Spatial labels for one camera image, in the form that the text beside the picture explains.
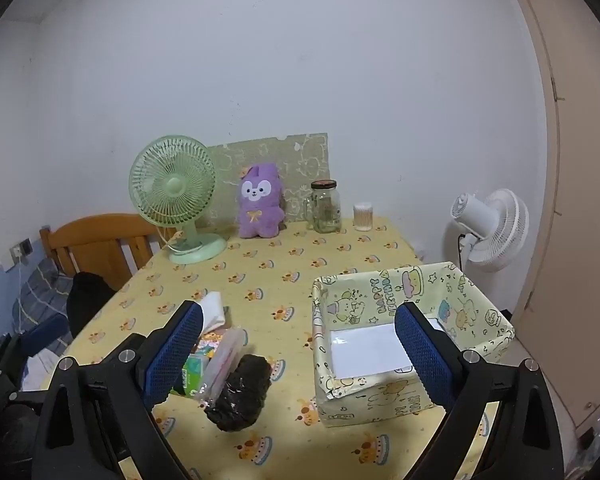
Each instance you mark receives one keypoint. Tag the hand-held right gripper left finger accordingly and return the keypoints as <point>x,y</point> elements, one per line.
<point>176,350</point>

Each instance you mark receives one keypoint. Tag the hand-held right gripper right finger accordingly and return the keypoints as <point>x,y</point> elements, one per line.
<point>424,355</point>

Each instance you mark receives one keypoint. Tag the green tissue pack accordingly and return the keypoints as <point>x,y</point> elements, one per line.
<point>195,372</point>

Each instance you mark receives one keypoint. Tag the yellow cartoon tissue pack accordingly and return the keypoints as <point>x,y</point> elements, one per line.
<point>211,342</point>

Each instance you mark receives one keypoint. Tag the pink cartoon tissue pack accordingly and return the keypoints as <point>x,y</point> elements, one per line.
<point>225,360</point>

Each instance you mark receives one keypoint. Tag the white towel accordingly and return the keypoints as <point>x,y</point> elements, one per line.
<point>212,310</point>

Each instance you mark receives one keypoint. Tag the black plastic-wrapped bundle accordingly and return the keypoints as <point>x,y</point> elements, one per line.
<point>240,395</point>

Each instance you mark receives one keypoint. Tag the yellow cartoon paper box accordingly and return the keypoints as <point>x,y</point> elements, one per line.
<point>360,300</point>

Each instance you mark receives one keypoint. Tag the black garment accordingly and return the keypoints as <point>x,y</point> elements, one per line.
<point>87,300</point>

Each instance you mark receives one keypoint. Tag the yellow printed tablecloth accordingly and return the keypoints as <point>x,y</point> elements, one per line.
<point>260,270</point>

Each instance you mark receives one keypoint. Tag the white cloth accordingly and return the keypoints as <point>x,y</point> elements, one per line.
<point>40,367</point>

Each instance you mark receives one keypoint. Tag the wooden headboard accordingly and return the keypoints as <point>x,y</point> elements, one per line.
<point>95,235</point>

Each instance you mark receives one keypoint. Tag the plaid bedding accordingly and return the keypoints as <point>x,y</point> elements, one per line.
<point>40,290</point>

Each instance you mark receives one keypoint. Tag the cotton swab container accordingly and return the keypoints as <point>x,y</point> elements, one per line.
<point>363,217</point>

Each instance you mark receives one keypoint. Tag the purple plush toy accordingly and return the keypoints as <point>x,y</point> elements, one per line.
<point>260,210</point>

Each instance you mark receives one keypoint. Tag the green desk fan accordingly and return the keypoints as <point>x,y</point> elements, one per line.
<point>172,185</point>

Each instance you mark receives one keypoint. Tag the glass jar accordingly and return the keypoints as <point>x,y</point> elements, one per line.
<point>325,210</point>

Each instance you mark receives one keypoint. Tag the beige door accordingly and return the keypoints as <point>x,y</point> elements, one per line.
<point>580,210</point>

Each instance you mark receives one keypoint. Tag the green patterned board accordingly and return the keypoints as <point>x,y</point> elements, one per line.
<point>300,160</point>

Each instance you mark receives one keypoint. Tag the white pedestal fan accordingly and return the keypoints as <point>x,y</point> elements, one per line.
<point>495,230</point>

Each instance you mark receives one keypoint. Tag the dark wall switch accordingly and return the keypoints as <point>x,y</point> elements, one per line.
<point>27,246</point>

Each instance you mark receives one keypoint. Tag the white wall socket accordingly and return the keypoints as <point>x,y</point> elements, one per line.
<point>16,254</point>

